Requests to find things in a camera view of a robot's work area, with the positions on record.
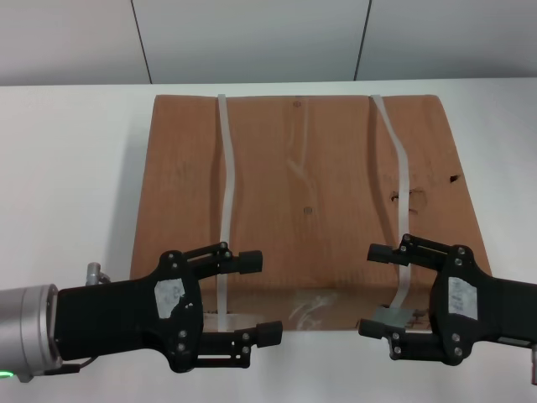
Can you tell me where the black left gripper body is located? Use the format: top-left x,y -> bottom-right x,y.
54,250 -> 206,373

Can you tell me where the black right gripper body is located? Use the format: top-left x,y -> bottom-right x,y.
427,246 -> 537,367

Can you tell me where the brown cardboard box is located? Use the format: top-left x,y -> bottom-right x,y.
128,92 -> 492,332

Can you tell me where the grey tape patch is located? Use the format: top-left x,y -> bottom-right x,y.
371,306 -> 414,331

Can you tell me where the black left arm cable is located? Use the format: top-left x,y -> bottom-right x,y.
41,356 -> 100,377

